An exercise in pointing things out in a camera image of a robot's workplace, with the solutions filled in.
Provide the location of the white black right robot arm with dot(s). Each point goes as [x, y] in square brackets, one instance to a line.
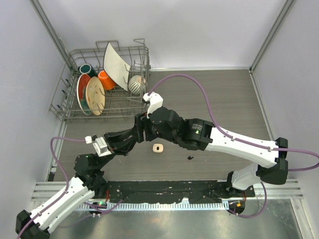
[268, 164]

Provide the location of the red green round plate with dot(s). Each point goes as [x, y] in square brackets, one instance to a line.
[81, 90]

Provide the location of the white slotted cable duct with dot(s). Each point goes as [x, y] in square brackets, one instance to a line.
[184, 205]

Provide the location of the beige speckled round plate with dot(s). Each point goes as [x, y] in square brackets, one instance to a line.
[95, 96]

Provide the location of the striped black white cup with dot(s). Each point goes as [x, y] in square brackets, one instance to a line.
[137, 84]

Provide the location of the dark green mug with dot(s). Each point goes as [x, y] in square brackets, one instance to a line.
[87, 69]

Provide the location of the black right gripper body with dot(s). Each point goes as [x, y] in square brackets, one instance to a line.
[143, 123]

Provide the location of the orange mug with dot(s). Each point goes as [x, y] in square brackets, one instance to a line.
[107, 82]

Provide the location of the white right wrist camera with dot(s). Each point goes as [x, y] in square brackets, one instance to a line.
[154, 100]

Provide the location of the beige earbud charging case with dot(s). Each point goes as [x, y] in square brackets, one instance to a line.
[157, 148]

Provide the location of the white square plate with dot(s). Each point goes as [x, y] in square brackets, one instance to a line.
[115, 67]

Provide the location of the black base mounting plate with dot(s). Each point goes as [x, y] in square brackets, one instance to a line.
[169, 192]

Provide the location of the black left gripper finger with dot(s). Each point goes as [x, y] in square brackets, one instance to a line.
[122, 147]
[124, 136]

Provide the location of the aluminium frame rail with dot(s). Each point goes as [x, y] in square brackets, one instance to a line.
[291, 190]

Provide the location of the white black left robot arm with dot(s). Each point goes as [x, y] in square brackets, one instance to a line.
[87, 183]

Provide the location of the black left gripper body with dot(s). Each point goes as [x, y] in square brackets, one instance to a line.
[109, 145]

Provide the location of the grey wire dish rack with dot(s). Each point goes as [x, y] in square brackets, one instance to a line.
[118, 103]

